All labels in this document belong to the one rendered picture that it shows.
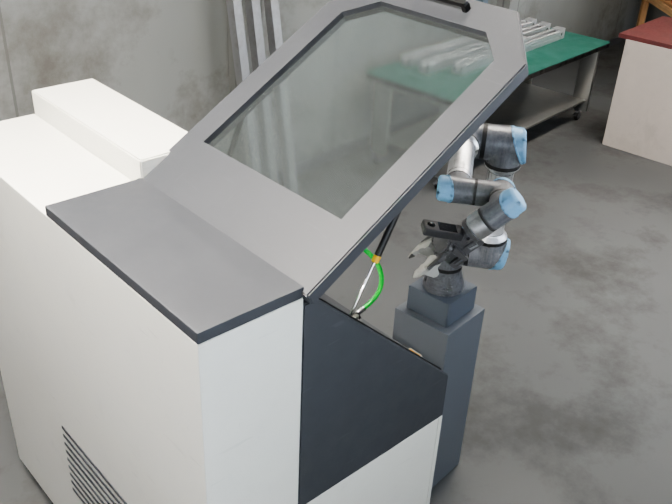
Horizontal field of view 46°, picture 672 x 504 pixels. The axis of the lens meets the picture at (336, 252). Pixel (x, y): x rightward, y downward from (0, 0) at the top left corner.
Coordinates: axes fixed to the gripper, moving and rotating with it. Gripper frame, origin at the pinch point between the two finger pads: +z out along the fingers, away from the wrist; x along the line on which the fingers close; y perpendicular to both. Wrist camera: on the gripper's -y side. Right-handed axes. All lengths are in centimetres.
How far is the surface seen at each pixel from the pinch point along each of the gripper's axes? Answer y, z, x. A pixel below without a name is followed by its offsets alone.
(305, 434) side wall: -13, 33, -45
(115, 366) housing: -53, 60, -28
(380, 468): 28, 42, -35
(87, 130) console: -77, 54, 45
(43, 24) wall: -77, 129, 214
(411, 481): 49, 46, -29
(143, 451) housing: -36, 70, -41
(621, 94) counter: 298, -48, 359
